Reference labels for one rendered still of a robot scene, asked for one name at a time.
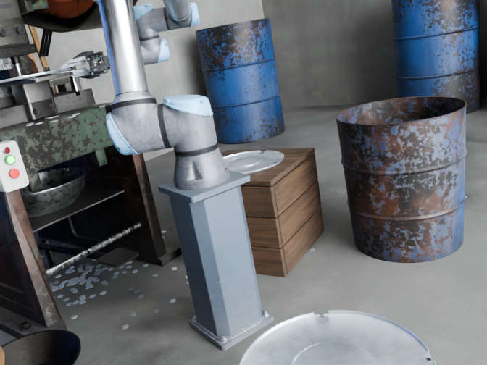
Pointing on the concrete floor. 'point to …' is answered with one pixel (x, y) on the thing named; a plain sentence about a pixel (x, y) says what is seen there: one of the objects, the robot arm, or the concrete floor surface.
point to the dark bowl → (43, 348)
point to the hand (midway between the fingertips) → (64, 69)
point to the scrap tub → (405, 176)
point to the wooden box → (282, 211)
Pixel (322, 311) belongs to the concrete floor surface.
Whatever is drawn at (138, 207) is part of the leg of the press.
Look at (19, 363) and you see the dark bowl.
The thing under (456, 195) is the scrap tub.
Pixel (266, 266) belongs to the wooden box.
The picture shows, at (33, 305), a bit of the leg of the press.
